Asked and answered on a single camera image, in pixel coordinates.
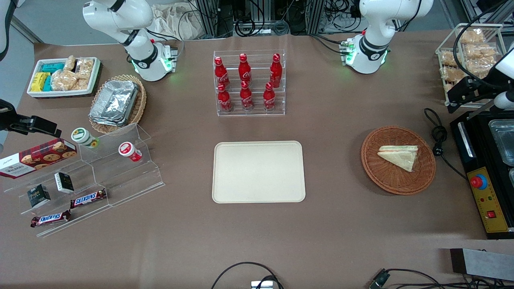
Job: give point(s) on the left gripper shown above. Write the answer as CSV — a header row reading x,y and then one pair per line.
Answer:
x,y
478,87

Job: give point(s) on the triangular sandwich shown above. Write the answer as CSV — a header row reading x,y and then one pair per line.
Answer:
x,y
399,156

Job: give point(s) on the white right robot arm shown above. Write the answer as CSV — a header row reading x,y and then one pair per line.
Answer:
x,y
120,16

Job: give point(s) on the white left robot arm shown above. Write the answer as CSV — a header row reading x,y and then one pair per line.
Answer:
x,y
373,24

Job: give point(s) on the oval light wicker basket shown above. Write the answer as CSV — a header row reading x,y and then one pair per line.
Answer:
x,y
138,108

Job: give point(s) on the round brown wicker basket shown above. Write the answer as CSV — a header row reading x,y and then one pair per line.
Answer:
x,y
385,176

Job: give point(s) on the beige plastic tray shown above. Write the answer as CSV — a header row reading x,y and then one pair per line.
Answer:
x,y
257,172

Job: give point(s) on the clear bag of fried snack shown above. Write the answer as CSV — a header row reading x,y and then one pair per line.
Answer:
x,y
449,59
450,74
472,36
480,51
482,66

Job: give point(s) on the red tartan cookie box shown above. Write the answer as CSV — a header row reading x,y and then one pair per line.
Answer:
x,y
38,158

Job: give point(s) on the white rectangular snack bin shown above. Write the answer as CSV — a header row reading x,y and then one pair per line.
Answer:
x,y
60,94

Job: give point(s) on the teal snack packet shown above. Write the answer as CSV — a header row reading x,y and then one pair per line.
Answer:
x,y
52,67
47,84

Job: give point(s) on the green-lid white cup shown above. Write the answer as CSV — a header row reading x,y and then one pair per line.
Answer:
x,y
83,137

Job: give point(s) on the yellow snack packet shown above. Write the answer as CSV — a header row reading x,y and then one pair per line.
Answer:
x,y
39,81

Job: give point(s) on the clear bag of crackers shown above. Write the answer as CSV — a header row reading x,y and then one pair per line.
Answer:
x,y
83,84
85,66
70,63
63,80

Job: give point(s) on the small dark green box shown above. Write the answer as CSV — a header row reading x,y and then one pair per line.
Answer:
x,y
64,182
39,196

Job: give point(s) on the steel pan insert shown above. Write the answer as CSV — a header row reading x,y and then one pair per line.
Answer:
x,y
504,140

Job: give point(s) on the stacked aluminium foil trays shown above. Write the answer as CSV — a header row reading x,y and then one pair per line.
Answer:
x,y
114,102

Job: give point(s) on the brown Snickers bar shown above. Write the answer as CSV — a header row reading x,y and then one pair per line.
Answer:
x,y
88,198
50,218

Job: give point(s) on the red-lid white cup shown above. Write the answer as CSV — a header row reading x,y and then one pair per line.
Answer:
x,y
129,151

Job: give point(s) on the clear acrylic stepped display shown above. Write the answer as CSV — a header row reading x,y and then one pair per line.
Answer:
x,y
120,180

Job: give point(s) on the black appliance with yellow panel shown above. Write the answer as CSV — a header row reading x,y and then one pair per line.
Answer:
x,y
490,208

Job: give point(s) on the beige cloth bag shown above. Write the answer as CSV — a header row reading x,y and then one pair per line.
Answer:
x,y
176,22

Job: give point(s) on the grey metal block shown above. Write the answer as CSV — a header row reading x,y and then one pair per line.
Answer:
x,y
482,263

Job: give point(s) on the red cola bottle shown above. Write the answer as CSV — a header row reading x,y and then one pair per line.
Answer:
x,y
246,98
276,72
221,74
244,70
225,100
269,98

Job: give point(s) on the clear acrylic bottle rack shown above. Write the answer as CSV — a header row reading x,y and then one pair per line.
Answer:
x,y
257,114

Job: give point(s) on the small silver device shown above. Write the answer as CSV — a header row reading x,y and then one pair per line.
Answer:
x,y
262,285

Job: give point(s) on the dark right wrist camera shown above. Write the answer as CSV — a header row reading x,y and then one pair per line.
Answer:
x,y
7,114

